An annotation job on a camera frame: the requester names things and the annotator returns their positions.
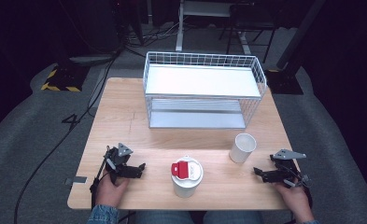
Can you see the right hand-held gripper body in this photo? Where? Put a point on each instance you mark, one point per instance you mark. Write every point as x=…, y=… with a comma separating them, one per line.
x=286, y=166

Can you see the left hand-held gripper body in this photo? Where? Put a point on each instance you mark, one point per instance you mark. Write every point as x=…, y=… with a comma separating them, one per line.
x=117, y=159

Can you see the white paper cup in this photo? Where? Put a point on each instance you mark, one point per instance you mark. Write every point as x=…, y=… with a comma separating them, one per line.
x=242, y=148

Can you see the white cup with red-tabbed lid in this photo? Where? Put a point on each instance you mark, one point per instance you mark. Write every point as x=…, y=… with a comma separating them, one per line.
x=186, y=177

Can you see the person's left hand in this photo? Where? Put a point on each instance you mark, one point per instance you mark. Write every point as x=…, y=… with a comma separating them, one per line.
x=109, y=191

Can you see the person's right hand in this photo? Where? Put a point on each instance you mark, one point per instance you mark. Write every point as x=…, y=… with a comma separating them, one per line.
x=294, y=199

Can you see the grey tape piece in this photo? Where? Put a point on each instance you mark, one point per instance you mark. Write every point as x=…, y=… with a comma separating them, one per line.
x=76, y=180

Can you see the person's left leg in jeans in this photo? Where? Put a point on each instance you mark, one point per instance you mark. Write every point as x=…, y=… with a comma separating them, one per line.
x=162, y=218

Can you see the person's leg in jeans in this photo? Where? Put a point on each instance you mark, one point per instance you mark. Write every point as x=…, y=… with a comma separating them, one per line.
x=162, y=218
x=234, y=218

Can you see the person's right leg in jeans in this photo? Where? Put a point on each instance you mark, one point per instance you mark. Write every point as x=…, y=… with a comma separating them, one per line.
x=234, y=218

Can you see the black base with yellow stripes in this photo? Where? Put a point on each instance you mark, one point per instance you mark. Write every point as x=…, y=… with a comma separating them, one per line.
x=64, y=79

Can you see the grey flat stand base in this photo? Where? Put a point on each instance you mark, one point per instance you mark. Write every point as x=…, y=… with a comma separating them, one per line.
x=92, y=59

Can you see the black slanted stand with base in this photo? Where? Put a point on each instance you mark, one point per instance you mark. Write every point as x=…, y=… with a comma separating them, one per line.
x=288, y=62

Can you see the black chair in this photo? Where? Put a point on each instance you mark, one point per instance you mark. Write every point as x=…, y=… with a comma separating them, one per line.
x=249, y=21

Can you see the white desk frame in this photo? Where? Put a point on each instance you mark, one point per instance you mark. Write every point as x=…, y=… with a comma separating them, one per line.
x=184, y=18

